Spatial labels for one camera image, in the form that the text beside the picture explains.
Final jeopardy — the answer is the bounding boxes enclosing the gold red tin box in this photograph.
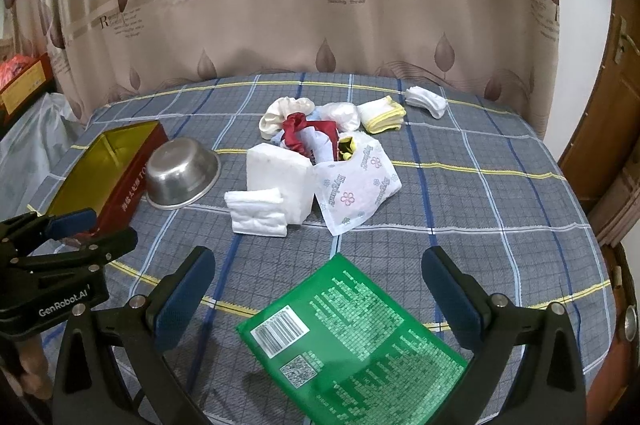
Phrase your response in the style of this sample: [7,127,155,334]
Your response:
[47,121,168,243]

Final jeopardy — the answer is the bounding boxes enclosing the white towel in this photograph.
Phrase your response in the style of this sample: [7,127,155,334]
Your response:
[224,188,288,237]

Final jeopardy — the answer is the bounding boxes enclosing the green printed packet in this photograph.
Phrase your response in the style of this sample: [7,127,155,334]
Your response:
[238,254,468,424]

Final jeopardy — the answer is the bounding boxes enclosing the white socks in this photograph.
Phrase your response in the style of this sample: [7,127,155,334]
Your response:
[405,86,448,120]

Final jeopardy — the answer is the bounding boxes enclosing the yellow edged white cloth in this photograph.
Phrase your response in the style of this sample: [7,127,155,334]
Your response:
[357,96,406,135]

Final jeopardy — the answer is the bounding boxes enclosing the orange red cardboard box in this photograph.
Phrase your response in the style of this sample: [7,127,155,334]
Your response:
[1,54,55,130]

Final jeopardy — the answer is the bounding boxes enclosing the red white satin cloth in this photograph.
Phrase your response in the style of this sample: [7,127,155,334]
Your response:
[281,112,338,165]

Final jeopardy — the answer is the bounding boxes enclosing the stainless steel bowl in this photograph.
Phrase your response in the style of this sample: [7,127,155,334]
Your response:
[145,137,221,210]

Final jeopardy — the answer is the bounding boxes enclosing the person left hand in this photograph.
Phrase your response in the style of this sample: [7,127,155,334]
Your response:
[1,335,53,400]

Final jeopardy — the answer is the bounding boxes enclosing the cream scrunchie cloth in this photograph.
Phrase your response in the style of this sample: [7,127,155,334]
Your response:
[258,97,314,140]

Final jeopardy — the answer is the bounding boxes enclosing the plaid grey bed sheet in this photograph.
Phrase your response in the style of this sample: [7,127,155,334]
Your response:
[24,72,618,425]

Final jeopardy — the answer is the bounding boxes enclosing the white floral plastic bag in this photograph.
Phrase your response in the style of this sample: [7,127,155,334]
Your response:
[312,132,402,237]

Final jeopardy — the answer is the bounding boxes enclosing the brown wooden door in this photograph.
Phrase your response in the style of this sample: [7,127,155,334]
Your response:
[560,0,639,424]

